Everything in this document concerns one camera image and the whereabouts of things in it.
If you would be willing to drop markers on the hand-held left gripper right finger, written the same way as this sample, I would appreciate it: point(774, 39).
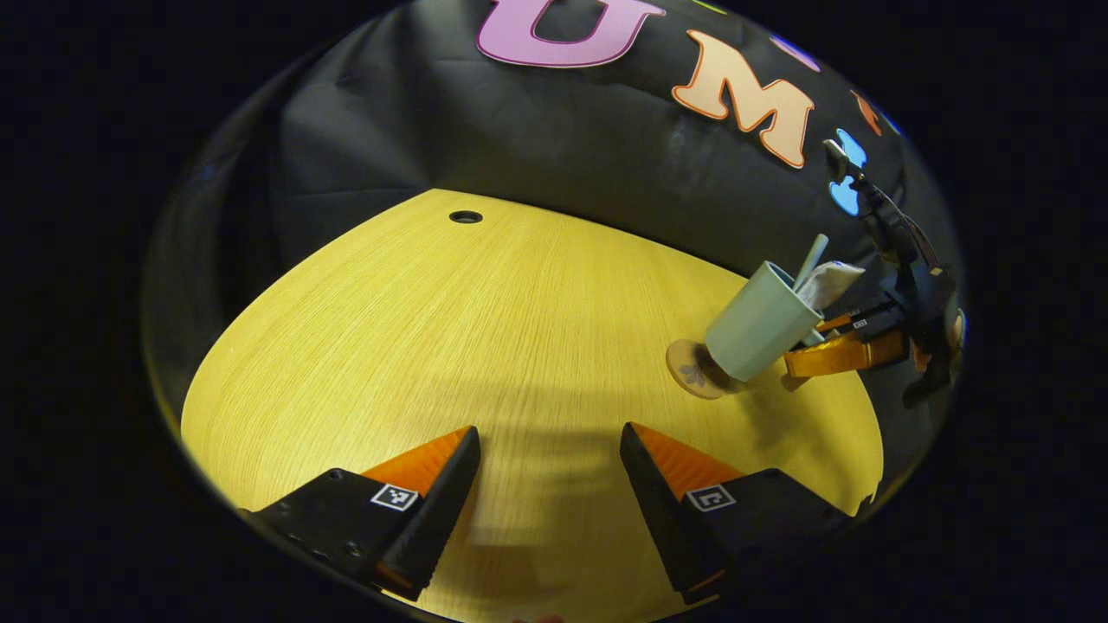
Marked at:
point(649, 510)

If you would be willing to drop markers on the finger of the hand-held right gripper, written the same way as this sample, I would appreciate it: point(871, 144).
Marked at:
point(844, 355)
point(866, 320)

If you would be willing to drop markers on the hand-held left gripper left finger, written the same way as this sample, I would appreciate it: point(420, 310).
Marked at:
point(441, 519)

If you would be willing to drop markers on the white toothpaste tube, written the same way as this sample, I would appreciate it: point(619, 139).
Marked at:
point(831, 281)

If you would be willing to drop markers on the pale green toothbrush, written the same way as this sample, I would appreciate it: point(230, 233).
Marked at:
point(812, 260)

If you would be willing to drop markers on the round cork coaster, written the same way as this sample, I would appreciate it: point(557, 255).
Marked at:
point(688, 372)

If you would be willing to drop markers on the black backdrop cloth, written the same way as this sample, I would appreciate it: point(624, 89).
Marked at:
point(519, 130)

